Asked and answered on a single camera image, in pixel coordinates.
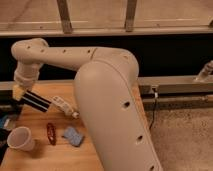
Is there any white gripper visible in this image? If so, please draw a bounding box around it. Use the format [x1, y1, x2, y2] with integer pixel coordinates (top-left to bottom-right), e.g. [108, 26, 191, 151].
[12, 62, 42, 100]

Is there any black striped eraser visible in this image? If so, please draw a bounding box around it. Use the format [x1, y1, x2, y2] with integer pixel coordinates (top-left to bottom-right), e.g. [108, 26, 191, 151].
[21, 91, 51, 112]

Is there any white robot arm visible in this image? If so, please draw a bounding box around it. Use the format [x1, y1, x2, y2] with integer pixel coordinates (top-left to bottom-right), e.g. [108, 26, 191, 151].
[11, 38, 163, 171]

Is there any small white plastic bottle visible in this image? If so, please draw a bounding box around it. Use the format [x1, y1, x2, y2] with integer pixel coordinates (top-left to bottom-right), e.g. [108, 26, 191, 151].
[51, 96, 79, 119]

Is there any red hair clip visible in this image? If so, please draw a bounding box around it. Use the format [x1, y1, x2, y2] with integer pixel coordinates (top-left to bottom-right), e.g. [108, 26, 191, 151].
[46, 123, 56, 145]

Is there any blue sponge piece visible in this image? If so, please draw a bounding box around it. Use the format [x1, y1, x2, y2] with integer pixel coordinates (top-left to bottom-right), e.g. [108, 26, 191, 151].
[63, 127, 84, 147]

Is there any black cable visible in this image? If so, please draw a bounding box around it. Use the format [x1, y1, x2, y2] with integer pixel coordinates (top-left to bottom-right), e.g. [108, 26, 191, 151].
[148, 87, 159, 131]

